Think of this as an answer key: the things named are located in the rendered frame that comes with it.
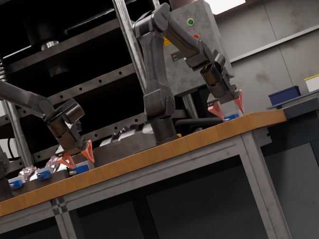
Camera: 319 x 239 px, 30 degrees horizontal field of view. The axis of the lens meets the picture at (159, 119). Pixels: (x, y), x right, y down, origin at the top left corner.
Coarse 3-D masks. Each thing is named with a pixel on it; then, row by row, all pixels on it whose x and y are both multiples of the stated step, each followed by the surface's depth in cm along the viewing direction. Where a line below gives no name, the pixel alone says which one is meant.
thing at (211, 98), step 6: (210, 84) 203; (216, 84) 202; (222, 84) 203; (234, 84) 207; (210, 90) 205; (216, 90) 203; (222, 90) 203; (228, 90) 205; (234, 90) 204; (210, 96) 209; (216, 96) 205; (222, 96) 204; (210, 102) 206
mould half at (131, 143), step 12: (132, 132) 239; (144, 132) 233; (108, 144) 211; (120, 144) 210; (132, 144) 209; (144, 144) 214; (72, 156) 216; (84, 156) 214; (96, 156) 213; (108, 156) 211; (120, 156) 210
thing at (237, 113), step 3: (234, 111) 209; (237, 111) 208; (240, 111) 210; (225, 114) 210; (228, 114) 210; (231, 114) 209; (234, 114) 205; (237, 114) 207; (240, 114) 209; (225, 117) 206; (228, 117) 205; (231, 117) 205; (234, 117) 205; (237, 117) 206; (225, 120) 202; (228, 120) 202
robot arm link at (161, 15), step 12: (156, 12) 180; (168, 12) 186; (156, 24) 178; (168, 24) 187; (168, 36) 191; (180, 36) 191; (192, 36) 197; (180, 48) 195; (192, 48) 195; (192, 60) 199; (204, 60) 199
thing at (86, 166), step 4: (88, 160) 208; (76, 164) 209; (80, 164) 208; (84, 164) 208; (88, 164) 207; (92, 164) 210; (76, 168) 204; (80, 168) 204; (84, 168) 205; (88, 168) 207; (92, 168) 209; (72, 172) 200; (76, 172) 202; (80, 172) 204
